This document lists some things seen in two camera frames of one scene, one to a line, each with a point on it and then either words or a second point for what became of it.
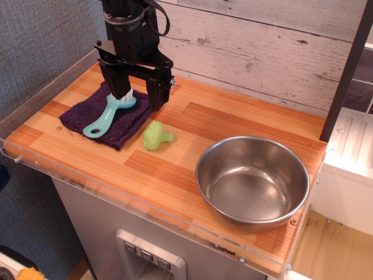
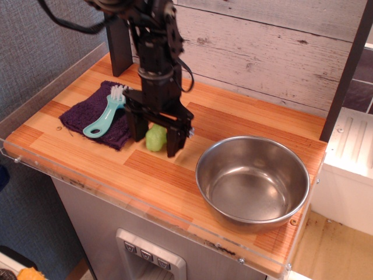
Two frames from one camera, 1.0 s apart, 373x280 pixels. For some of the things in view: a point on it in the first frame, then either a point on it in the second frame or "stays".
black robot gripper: (139, 48) to (159, 101)
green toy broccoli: (154, 136) stays
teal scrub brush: (99, 126) stays
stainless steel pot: (252, 184) stays
